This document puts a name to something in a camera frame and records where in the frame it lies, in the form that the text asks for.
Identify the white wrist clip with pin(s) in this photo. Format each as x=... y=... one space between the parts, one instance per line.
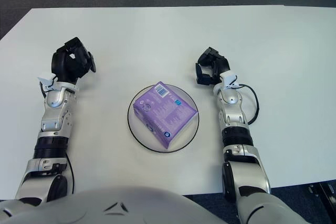
x=47 y=82
x=228 y=79

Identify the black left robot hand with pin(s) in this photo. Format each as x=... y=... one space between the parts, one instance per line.
x=68 y=64

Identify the white plate black rim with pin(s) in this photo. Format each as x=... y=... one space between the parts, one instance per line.
x=183 y=141

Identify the grey robot torso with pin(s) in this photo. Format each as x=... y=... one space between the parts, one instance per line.
x=118 y=205

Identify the black metal frame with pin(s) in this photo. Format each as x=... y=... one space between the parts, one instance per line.
x=323 y=190

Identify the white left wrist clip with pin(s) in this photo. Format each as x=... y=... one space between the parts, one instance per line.
x=47 y=82

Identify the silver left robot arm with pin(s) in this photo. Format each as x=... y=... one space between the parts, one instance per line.
x=55 y=113

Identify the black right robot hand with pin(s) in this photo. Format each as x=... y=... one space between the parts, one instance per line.
x=223 y=65

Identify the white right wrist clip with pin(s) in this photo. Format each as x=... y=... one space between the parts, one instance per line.
x=228 y=79

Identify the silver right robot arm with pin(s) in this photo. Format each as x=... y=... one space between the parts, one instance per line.
x=233 y=111

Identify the purple tissue paper pack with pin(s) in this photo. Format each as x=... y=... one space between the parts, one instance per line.
x=162 y=111

